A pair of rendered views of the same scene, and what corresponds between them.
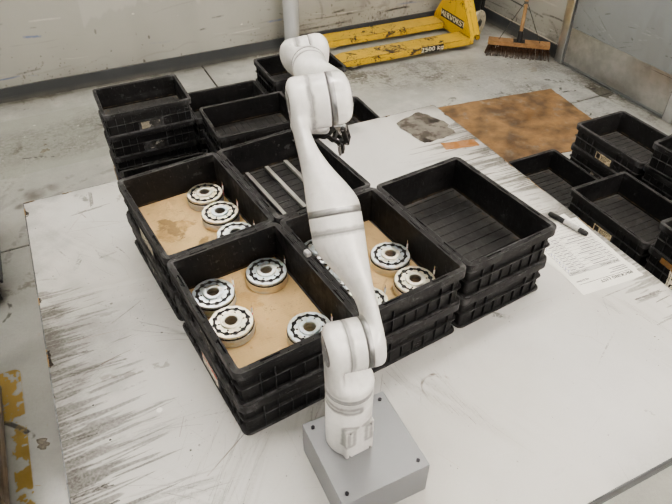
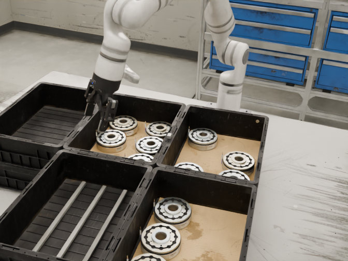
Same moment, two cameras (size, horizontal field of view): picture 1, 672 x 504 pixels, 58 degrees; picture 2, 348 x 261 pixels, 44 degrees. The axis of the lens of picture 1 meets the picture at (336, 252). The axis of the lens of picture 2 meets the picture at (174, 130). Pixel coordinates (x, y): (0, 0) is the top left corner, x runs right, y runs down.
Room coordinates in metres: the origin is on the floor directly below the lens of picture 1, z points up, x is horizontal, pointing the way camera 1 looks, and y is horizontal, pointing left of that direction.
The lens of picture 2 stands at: (1.90, 0.91, 1.68)
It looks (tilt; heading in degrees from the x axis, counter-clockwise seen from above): 32 degrees down; 226
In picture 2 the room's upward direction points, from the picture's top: 2 degrees clockwise
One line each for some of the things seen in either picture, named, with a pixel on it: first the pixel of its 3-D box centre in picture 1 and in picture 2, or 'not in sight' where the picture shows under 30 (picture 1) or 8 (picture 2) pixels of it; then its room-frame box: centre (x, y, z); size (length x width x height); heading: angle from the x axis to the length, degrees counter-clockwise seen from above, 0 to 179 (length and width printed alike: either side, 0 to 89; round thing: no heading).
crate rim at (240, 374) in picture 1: (259, 291); (217, 141); (0.99, 0.17, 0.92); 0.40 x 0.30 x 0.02; 32
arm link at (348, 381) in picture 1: (349, 359); (233, 63); (0.69, -0.02, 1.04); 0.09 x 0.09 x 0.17; 15
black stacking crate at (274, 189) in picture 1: (292, 185); (78, 217); (1.49, 0.13, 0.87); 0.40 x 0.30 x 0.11; 32
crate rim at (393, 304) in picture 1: (368, 247); (129, 126); (1.15, -0.08, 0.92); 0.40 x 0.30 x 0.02; 32
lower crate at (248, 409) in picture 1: (264, 338); not in sight; (0.99, 0.17, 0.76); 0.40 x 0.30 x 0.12; 32
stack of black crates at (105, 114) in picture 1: (150, 136); not in sight; (2.64, 0.91, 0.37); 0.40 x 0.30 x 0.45; 116
